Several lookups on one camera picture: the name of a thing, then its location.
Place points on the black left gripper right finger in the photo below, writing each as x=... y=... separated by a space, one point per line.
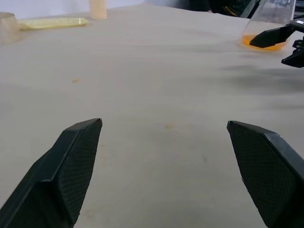
x=266 y=171

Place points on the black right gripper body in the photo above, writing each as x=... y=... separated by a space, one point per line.
x=298 y=23

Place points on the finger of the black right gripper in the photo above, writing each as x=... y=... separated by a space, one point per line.
x=270 y=36
x=294 y=58

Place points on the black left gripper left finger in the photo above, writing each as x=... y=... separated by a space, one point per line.
x=59 y=171

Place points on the glass flask with orange liquid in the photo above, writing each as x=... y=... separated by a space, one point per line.
x=268 y=22

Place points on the dark background equipment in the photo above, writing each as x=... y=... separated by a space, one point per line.
x=213 y=6

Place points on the yellow plastic packet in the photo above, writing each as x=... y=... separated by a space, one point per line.
x=52 y=23

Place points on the beige round cup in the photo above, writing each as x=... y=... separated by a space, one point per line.
x=9 y=28

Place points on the beige cylindrical container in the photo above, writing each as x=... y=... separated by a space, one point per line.
x=98 y=9

